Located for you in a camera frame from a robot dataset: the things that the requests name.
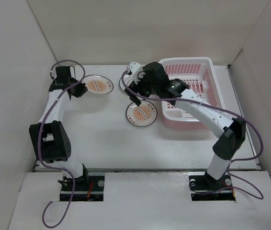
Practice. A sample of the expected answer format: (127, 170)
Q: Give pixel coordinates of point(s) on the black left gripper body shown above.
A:
(73, 81)

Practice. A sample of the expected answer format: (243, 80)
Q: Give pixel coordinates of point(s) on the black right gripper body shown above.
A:
(143, 87)

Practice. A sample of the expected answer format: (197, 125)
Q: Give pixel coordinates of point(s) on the orange sunburst plate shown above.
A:
(98, 84)
(143, 115)

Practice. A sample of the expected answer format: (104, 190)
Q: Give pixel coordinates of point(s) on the black rimmed flower plate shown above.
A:
(125, 80)

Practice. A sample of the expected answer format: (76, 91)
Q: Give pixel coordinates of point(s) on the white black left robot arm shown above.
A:
(50, 141)

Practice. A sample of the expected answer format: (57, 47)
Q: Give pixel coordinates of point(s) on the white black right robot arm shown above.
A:
(229, 130)

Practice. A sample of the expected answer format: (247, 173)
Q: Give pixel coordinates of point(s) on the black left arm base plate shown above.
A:
(90, 191)

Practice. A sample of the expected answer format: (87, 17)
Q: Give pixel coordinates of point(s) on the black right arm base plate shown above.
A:
(201, 190)

